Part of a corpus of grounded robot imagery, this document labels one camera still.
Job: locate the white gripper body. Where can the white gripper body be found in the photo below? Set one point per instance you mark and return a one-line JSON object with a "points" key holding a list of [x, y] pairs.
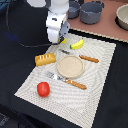
{"points": [[57, 26]]}

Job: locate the yellow toy banana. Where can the yellow toy banana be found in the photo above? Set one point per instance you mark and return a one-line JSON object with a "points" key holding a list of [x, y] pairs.
{"points": [[77, 45]]}

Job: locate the toy bread loaf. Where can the toy bread loaf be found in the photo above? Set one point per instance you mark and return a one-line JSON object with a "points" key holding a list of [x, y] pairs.
{"points": [[45, 59]]}

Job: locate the red toy tomato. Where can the red toy tomato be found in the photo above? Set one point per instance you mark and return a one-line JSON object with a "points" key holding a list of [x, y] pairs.
{"points": [[43, 89]]}

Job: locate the yellow butter block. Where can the yellow butter block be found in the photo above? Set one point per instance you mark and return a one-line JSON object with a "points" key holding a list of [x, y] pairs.
{"points": [[62, 40]]}

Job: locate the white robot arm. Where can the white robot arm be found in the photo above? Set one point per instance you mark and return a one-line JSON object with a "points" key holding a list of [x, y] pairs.
{"points": [[54, 6]]}

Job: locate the left grey pot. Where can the left grey pot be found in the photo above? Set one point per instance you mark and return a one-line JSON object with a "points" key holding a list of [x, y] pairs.
{"points": [[74, 8]]}

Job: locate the grey pot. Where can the grey pot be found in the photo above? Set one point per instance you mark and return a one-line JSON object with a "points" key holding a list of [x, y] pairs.
{"points": [[90, 12], [74, 8]]}

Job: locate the right grey pot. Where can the right grey pot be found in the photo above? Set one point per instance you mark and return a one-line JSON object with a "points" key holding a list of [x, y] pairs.
{"points": [[90, 12]]}

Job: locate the round wooden plate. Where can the round wooden plate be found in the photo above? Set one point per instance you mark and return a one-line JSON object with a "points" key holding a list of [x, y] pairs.
{"points": [[70, 66]]}

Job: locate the pink mat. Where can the pink mat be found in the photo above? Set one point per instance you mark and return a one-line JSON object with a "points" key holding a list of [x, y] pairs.
{"points": [[107, 26]]}

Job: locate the woven beige placemat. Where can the woven beige placemat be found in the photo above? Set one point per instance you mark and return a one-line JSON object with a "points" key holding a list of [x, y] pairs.
{"points": [[76, 105]]}

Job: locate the cream bowl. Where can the cream bowl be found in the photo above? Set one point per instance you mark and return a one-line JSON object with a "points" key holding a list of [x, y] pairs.
{"points": [[122, 15]]}

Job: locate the knife with wooden handle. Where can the knife with wooden handle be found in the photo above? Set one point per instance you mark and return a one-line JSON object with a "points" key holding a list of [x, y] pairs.
{"points": [[80, 56]]}

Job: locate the fork with wooden handle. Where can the fork with wooden handle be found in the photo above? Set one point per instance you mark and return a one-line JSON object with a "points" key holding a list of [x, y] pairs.
{"points": [[68, 81]]}

